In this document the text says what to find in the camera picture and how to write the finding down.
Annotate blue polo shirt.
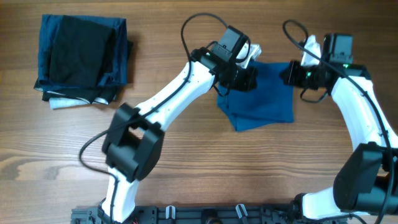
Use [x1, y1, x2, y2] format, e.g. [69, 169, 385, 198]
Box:
[216, 61, 294, 132]

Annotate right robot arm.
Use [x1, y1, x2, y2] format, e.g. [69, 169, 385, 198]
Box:
[280, 34, 397, 223]

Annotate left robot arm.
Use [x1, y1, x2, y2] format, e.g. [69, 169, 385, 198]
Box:
[98, 26, 261, 223]

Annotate folded dark blue garment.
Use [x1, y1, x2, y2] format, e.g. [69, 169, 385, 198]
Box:
[37, 14, 134, 94]

